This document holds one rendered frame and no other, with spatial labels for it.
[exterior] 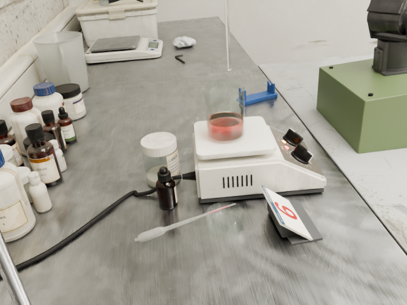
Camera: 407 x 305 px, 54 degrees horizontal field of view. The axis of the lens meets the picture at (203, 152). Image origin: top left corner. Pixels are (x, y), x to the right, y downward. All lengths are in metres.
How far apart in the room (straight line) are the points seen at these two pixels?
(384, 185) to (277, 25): 1.50
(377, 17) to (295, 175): 0.35
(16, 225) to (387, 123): 0.62
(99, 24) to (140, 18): 0.15
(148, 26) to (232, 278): 1.24
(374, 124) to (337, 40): 1.49
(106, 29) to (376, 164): 1.16
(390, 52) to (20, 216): 0.70
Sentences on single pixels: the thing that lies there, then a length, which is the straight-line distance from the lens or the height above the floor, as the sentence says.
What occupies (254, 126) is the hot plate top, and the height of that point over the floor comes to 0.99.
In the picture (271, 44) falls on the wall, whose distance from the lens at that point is 2.11.
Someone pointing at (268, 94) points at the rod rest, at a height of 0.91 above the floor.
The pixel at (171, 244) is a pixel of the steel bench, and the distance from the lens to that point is 0.57.
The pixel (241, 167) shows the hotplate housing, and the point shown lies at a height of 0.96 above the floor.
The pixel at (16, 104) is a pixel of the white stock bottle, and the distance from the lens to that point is 0.85.
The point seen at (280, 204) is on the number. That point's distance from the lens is 0.59.
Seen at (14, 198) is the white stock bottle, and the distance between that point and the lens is 0.62.
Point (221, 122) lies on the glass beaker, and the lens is 0.59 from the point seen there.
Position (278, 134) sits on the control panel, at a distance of 0.69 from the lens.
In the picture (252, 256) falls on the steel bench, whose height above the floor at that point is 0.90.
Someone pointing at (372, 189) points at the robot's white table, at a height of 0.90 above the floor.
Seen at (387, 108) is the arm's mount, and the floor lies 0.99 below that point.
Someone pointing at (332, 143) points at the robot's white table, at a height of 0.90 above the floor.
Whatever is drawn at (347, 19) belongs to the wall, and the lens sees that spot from 2.22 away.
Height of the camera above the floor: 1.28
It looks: 29 degrees down
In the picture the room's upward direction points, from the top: 5 degrees counter-clockwise
